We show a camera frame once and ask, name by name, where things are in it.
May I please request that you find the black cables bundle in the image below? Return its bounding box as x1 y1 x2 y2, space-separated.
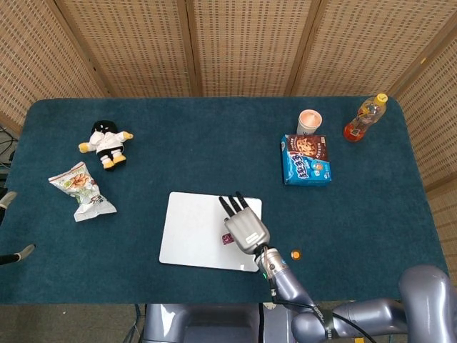
0 125 19 179

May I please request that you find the orange tea bottle yellow cap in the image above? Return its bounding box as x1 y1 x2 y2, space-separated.
343 93 389 142

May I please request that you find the white rectangular board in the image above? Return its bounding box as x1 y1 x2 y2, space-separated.
159 191 263 274

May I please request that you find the white green snack bag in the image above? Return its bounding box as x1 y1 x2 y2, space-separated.
48 161 118 223

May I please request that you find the black and white plush doll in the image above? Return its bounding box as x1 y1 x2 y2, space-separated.
78 119 135 173

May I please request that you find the white paper cup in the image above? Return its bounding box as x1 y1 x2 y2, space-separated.
296 109 323 136

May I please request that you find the left grey five-finger robot hand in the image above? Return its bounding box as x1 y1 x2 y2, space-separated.
0 191 36 267

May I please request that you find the woven bamboo folding screen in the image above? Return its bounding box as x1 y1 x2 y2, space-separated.
0 0 457 194

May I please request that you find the blue chocolate cookie box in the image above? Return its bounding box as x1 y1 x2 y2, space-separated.
280 134 333 187

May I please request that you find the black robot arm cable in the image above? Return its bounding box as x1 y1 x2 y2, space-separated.
266 273 378 343

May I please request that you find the grey robot torso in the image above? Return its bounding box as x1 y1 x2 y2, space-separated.
141 302 298 343

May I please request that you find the teal felt table cloth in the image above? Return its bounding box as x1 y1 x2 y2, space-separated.
0 96 451 306

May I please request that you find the right grey five-finger robot hand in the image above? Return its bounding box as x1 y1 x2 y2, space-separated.
218 191 271 255

